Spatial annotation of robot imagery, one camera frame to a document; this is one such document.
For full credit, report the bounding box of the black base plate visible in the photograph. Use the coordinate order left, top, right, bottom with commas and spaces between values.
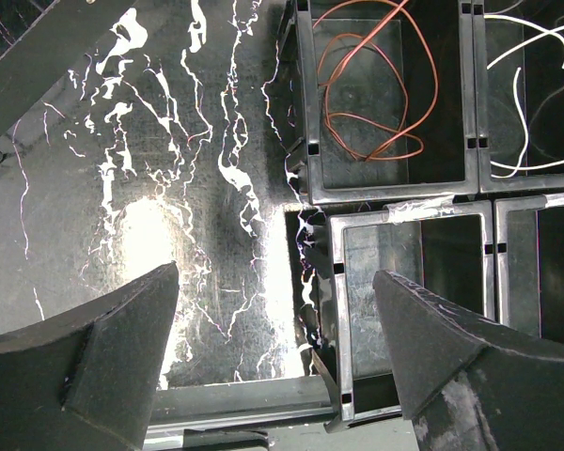
145, 375, 405, 451

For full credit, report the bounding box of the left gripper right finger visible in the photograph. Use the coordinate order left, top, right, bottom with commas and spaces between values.
373, 271, 564, 450

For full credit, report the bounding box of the black bin front left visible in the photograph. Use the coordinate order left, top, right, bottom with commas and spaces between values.
305, 195, 496, 432

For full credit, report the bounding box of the black bin back left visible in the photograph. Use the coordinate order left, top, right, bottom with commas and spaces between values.
277, 1, 478, 205

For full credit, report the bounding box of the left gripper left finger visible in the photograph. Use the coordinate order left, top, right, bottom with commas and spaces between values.
0, 262, 179, 450

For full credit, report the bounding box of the white cable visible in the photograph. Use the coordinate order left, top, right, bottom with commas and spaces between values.
483, 13, 564, 179

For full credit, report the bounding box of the black bin back middle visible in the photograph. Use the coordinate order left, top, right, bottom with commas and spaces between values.
472, 1, 564, 193

